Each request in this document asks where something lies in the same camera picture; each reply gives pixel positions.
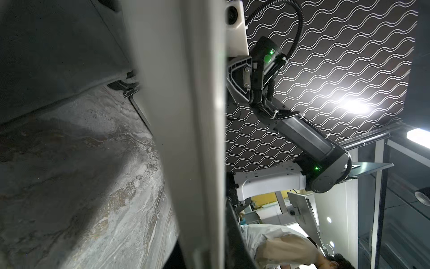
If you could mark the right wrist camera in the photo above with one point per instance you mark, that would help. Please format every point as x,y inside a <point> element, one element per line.
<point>235,30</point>

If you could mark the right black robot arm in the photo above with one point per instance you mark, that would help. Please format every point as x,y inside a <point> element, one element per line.
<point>322,164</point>

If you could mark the person in white shirt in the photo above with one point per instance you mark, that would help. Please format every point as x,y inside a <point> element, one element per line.
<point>279,247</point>

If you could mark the grey laptop bag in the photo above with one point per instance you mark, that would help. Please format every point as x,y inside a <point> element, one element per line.
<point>54,50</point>

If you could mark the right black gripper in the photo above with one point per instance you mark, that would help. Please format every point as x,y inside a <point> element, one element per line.
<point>250,75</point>

